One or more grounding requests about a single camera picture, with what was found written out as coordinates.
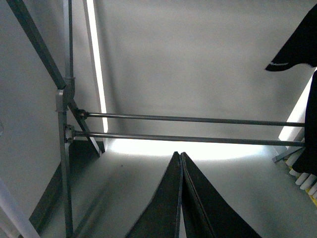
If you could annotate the lower grey rack rail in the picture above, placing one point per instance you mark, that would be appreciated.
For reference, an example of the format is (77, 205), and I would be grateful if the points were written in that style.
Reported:
(190, 139)

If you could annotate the white tubes bundle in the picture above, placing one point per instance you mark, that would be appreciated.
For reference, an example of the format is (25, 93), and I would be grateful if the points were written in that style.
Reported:
(305, 181)

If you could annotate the grey rack rail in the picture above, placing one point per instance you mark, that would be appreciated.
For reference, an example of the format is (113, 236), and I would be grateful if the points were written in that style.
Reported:
(85, 115)
(190, 139)

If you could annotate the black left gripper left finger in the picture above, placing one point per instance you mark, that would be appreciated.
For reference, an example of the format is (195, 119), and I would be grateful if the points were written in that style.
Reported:
(161, 217)

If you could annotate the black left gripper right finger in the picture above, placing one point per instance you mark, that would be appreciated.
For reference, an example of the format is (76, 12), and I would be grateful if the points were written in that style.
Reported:
(206, 214)

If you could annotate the grey metal rack frame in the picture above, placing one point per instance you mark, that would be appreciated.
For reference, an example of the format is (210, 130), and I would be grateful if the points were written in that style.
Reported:
(64, 96)

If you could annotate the upper grey rack rail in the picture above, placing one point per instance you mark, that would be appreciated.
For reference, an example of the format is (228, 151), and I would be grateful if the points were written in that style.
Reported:
(85, 115)

